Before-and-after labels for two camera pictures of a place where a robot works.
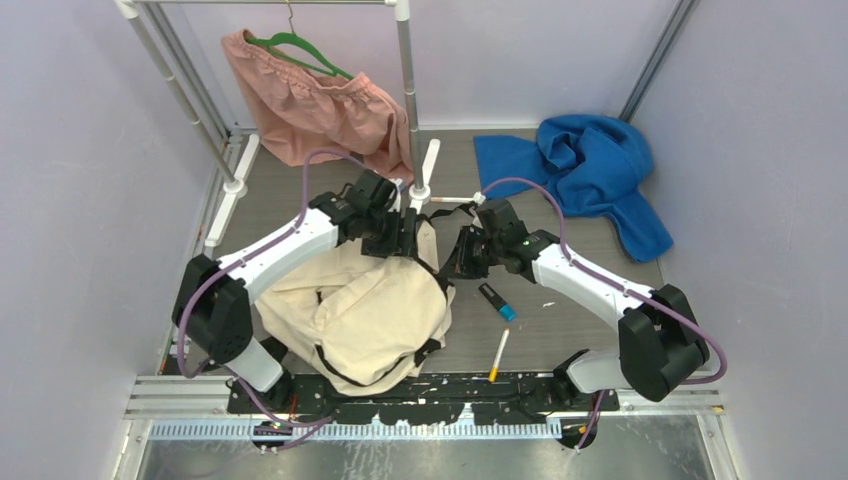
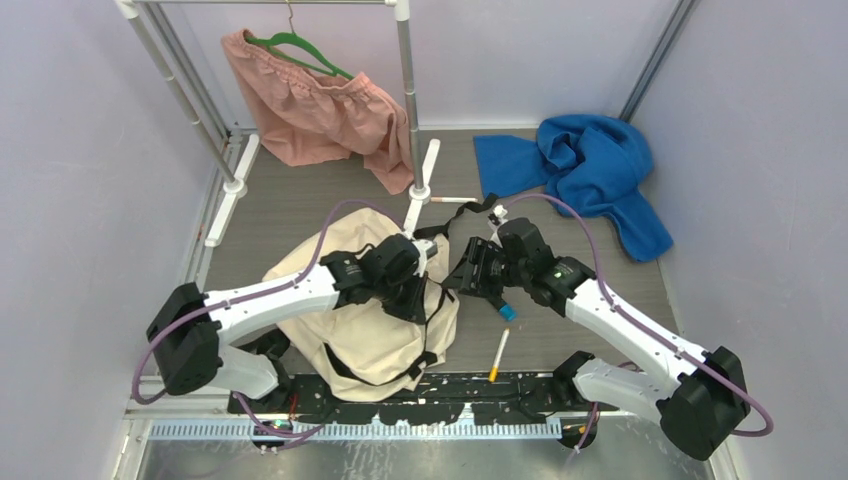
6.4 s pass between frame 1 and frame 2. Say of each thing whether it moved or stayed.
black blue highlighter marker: stayed
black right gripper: moved
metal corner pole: stayed
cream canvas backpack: stayed
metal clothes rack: stayed
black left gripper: moved
